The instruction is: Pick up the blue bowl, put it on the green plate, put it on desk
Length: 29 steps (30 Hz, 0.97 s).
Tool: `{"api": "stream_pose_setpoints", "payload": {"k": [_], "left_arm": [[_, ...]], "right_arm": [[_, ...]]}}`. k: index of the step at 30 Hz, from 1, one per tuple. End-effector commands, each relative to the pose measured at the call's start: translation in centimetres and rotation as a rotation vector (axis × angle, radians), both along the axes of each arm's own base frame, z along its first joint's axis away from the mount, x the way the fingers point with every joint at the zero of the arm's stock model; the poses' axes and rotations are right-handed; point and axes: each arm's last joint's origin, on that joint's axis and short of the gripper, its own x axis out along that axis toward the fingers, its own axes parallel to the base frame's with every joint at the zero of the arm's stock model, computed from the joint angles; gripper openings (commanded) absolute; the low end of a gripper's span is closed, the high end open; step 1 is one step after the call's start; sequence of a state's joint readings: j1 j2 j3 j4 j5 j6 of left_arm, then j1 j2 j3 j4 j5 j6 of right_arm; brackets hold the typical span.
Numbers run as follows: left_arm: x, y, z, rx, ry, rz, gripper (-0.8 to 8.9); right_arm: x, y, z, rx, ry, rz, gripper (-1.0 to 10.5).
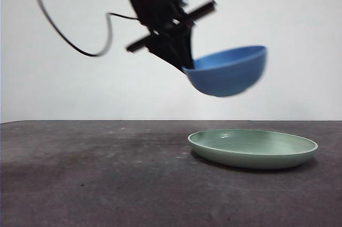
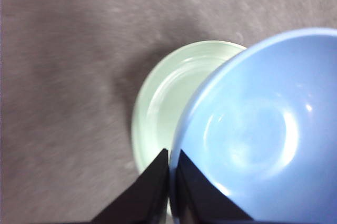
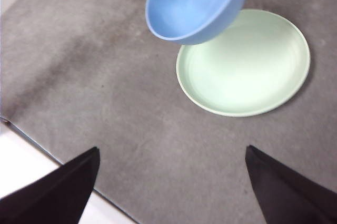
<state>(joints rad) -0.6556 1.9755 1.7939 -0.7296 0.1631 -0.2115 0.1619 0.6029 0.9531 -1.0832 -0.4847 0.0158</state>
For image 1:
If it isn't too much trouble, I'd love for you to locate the blue ribbed bowl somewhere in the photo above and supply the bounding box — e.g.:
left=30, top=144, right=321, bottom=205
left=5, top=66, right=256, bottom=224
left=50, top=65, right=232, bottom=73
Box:
left=182, top=44, right=268, bottom=98

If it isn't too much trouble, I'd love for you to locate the green round plate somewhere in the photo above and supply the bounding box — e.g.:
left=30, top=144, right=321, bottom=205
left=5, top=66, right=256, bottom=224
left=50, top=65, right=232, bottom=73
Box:
left=187, top=129, right=319, bottom=170

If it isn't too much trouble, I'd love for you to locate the black cable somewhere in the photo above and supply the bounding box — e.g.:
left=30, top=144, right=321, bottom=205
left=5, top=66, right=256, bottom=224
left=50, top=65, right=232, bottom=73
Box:
left=34, top=0, right=139, bottom=57

